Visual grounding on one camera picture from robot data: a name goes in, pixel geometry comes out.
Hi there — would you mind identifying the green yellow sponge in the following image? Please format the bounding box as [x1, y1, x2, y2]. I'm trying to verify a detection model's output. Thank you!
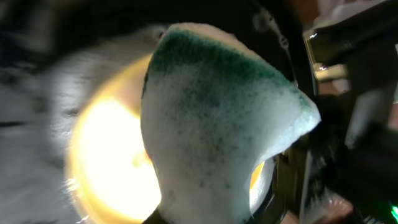
[141, 23, 321, 223]

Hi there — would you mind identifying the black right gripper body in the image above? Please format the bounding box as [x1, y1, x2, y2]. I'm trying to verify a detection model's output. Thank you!
[273, 18, 398, 224]

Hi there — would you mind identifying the round black tray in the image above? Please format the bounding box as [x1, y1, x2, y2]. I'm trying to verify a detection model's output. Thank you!
[0, 0, 318, 224]

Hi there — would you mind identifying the yellow plate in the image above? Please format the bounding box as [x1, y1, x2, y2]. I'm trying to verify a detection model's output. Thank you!
[65, 54, 268, 224]

